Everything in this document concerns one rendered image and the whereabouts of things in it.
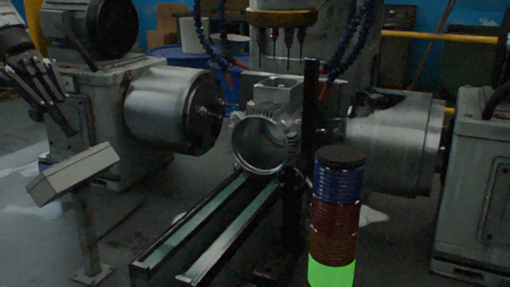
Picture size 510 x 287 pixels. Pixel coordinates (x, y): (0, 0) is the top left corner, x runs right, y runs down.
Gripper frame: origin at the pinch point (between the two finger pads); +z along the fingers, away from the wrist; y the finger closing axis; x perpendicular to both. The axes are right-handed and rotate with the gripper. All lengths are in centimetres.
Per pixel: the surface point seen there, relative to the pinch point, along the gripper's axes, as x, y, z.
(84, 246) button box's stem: 9.6, -6.4, 24.1
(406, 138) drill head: -49, 29, 43
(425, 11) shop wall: -13, 546, 34
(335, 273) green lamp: -45, -16, 43
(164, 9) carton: 307, 542, -199
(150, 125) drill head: 6.6, 27.8, 7.7
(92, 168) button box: -3.4, -3.9, 12.0
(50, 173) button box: -3.4, -12.1, 9.2
